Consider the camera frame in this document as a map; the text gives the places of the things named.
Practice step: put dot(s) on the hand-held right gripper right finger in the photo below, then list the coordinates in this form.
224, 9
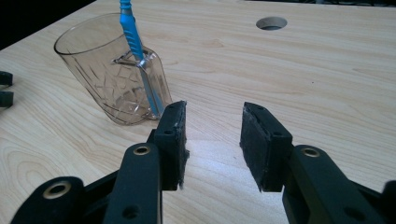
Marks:
267, 149

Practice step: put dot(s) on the blue toothbrush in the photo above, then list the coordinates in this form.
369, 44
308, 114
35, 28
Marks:
132, 34

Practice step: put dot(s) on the clear glass mug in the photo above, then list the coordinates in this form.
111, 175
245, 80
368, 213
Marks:
102, 71

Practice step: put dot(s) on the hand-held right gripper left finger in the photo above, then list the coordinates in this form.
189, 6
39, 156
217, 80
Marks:
169, 149

